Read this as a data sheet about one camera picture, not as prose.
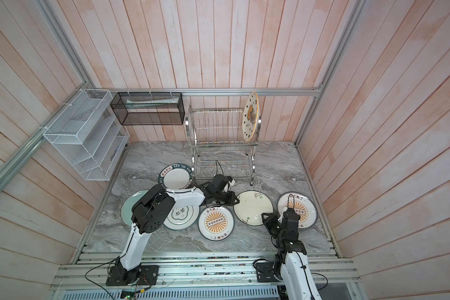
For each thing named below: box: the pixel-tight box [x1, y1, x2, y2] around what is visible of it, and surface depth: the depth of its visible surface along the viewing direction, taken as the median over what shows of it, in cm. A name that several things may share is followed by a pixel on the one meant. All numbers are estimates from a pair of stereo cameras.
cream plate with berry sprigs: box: [233, 190, 275, 227], surface depth 93 cm
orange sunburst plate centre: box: [197, 206, 235, 242], surface depth 88 cm
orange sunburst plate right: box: [276, 191, 319, 229], surface depth 95 cm
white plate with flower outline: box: [163, 205, 200, 231], surface depth 89 cm
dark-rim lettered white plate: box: [158, 163, 194, 190], surface depth 106 cm
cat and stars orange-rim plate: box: [241, 91, 260, 143], surface depth 85 cm
